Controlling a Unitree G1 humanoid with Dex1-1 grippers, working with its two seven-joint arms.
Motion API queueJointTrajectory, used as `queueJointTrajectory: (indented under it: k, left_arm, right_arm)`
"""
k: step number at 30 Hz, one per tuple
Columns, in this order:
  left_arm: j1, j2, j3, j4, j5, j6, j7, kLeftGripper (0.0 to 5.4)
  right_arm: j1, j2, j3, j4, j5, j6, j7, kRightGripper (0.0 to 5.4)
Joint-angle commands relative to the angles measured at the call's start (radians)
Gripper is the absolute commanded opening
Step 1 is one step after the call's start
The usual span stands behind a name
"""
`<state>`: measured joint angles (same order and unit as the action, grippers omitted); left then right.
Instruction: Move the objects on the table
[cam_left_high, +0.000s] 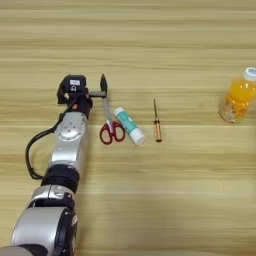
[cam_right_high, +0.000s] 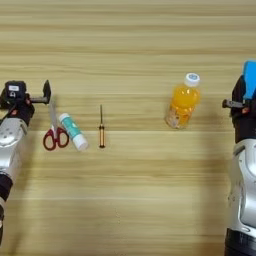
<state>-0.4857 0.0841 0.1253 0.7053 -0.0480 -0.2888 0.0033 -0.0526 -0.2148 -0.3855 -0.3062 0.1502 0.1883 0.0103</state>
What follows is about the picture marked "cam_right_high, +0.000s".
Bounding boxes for blue rectangular eraser block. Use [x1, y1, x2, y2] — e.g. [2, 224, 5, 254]
[242, 60, 256, 101]

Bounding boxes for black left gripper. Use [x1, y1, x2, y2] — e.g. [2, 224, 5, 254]
[0, 79, 52, 127]

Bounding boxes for red handled scissors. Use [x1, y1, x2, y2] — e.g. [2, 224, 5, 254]
[42, 99, 71, 152]

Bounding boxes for orange juice bottle white cap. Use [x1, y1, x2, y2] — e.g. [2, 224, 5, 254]
[164, 72, 202, 130]

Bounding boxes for green and white glue stick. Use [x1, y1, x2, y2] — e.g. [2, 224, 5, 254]
[58, 112, 90, 153]

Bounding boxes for screwdriver with amber handle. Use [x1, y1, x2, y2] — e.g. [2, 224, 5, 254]
[98, 103, 107, 149]

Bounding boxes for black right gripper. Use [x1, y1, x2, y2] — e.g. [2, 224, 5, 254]
[221, 74, 256, 145]

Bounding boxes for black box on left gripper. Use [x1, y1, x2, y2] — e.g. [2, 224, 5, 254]
[4, 80, 28, 100]

